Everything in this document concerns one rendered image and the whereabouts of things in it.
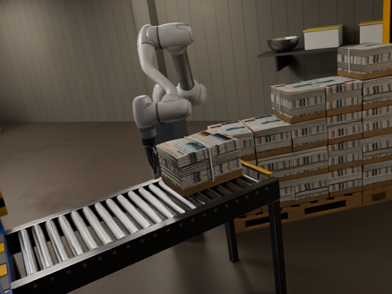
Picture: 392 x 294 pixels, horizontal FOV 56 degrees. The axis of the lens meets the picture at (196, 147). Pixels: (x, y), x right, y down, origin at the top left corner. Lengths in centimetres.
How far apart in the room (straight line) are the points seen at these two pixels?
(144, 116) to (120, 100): 554
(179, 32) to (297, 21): 364
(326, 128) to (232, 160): 117
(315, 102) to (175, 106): 139
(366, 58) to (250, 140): 104
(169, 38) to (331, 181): 177
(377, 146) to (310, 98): 73
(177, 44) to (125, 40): 485
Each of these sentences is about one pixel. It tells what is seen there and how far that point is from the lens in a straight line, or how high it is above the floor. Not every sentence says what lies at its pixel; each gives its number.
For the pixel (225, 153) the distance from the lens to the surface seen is 199.
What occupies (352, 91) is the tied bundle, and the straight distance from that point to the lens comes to 305.
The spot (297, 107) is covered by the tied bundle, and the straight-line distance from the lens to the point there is 286.
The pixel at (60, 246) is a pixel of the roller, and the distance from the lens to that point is 182.
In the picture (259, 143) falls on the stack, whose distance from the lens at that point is 283.
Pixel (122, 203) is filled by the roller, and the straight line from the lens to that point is 205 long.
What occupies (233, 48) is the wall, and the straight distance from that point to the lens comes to 599.
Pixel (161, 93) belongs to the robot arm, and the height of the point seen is 121.
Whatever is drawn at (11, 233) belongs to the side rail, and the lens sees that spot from 211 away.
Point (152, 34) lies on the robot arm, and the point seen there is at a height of 162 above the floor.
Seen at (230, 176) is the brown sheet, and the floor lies 83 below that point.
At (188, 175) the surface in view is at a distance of 192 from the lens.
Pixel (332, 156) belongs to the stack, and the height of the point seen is 50.
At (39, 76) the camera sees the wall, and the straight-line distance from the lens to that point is 879.
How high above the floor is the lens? 166
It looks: 19 degrees down
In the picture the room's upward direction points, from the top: 9 degrees counter-clockwise
